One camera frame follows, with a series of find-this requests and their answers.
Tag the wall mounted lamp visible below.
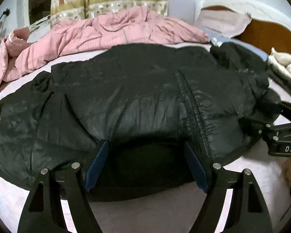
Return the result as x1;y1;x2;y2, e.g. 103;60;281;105
0;9;10;29

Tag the white and wood headboard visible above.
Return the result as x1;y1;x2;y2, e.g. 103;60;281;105
194;0;291;54

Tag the black puffer jacket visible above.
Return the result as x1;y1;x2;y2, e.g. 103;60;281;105
0;41;282;202

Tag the pink plaid duvet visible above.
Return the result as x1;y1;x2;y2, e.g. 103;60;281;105
0;6;210;86

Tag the beige pillow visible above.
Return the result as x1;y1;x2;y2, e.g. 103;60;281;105
194;10;252;38

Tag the cream folded garment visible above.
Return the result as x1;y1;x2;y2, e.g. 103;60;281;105
268;47;291;80

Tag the window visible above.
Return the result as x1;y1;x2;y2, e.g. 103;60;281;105
22;0;51;26

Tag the blue floral pillow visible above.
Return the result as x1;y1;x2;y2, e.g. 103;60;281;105
201;27;269;62

